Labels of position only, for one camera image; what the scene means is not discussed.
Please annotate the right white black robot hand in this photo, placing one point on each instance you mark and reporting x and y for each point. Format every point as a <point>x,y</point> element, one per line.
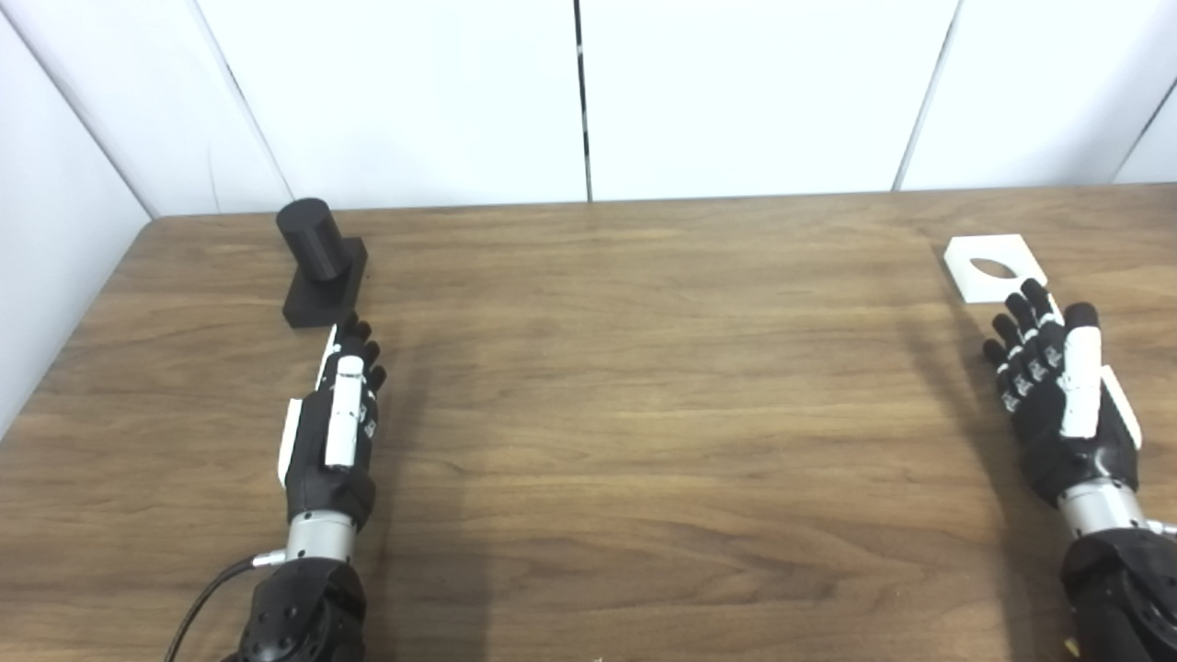
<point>1078,395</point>

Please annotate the black cylindrical peg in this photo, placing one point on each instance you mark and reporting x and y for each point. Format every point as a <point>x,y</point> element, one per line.
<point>314,244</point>

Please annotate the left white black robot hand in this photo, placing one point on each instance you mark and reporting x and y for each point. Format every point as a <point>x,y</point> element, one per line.
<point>342,418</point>

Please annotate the white square piece with hole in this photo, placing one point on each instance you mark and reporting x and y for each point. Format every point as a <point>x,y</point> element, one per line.
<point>970,276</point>

